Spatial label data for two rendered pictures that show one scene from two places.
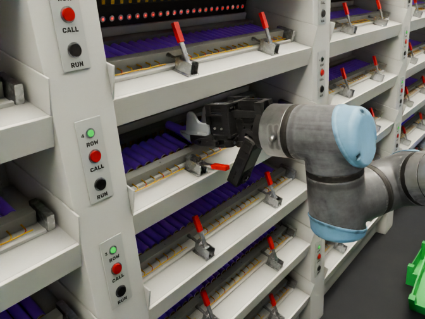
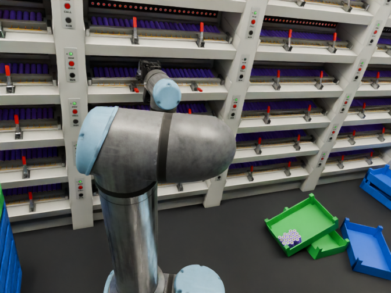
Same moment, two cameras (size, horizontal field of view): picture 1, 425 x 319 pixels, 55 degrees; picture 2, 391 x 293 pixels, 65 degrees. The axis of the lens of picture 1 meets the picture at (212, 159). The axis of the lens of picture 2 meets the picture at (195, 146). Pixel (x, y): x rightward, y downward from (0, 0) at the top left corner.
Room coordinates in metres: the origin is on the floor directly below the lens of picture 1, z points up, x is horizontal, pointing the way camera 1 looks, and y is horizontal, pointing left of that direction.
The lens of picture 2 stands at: (-0.24, -0.68, 1.19)
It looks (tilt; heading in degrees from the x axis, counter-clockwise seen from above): 31 degrees down; 23
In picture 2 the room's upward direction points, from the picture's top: 9 degrees clockwise
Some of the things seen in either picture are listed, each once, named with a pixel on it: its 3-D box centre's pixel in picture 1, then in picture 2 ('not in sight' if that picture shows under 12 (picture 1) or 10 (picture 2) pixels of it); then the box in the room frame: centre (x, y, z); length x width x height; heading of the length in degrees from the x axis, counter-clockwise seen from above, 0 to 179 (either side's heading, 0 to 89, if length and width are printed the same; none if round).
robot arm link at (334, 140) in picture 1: (329, 135); (163, 91); (0.60, -0.18, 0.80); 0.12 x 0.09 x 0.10; 48
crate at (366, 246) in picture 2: not in sight; (368, 246); (1.23, -1.13, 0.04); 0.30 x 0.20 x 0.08; 16
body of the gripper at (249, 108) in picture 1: (241, 123); (151, 74); (0.71, -0.06, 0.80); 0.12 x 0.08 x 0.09; 48
